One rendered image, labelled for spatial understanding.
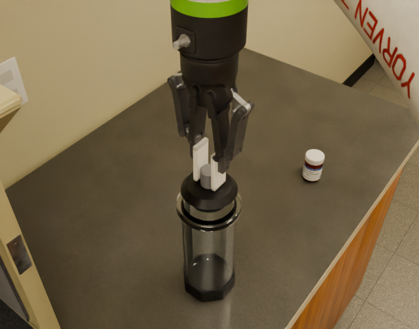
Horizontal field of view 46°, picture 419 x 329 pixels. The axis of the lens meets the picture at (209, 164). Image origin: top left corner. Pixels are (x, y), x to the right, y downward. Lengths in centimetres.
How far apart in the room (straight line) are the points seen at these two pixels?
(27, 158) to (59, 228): 24
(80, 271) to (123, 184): 25
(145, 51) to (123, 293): 72
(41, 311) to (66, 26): 65
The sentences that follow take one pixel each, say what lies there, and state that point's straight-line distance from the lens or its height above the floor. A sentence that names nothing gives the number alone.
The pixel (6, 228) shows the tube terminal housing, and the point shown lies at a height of 126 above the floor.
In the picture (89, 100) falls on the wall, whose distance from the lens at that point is 133.
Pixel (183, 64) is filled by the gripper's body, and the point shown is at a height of 144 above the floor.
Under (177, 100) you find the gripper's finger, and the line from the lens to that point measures 70.
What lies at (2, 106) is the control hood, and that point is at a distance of 46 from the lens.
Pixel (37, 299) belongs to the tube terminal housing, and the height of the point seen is 109.
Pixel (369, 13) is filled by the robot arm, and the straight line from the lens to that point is 46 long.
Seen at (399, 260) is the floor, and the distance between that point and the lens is 233.
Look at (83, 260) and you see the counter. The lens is 104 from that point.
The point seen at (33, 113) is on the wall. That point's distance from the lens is 123.
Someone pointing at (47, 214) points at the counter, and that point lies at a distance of 115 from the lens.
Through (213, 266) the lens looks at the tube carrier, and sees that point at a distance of 87.
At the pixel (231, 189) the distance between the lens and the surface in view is 77.
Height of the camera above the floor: 176
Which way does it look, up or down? 43 degrees down
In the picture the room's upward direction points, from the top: straight up
